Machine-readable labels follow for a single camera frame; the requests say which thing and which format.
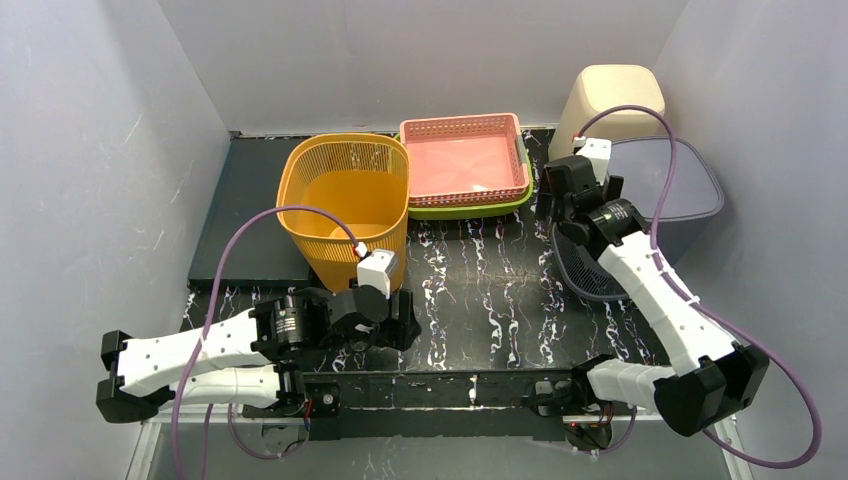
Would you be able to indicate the green plastic tray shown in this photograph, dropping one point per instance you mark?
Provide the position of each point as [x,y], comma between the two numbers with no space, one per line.
[477,206]

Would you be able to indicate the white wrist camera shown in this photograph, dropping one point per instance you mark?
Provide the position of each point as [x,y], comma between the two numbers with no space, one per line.
[375,268]
[597,151]

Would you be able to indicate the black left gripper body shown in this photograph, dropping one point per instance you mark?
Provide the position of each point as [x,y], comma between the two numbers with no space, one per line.
[395,317]

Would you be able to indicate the cream bin liner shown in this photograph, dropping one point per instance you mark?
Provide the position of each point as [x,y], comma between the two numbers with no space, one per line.
[600,87]

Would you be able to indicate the dark grey flat box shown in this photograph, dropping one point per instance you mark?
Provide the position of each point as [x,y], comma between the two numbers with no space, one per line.
[265,255]

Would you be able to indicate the orange slatted waste bin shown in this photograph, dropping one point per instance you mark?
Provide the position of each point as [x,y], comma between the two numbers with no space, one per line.
[361,179]

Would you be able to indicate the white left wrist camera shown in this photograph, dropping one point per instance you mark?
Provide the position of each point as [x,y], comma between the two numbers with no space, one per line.
[375,268]

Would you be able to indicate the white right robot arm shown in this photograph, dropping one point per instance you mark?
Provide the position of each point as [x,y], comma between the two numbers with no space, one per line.
[711,375]

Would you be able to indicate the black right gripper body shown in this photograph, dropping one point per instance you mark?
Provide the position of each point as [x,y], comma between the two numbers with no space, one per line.
[549,203]

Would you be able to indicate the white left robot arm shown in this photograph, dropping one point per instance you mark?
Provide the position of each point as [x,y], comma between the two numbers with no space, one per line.
[252,358]

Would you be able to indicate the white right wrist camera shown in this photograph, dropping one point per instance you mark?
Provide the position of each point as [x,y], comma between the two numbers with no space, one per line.
[597,151]

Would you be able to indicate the pink perforated basket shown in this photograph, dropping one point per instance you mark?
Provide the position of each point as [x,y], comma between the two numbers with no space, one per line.
[442,127]

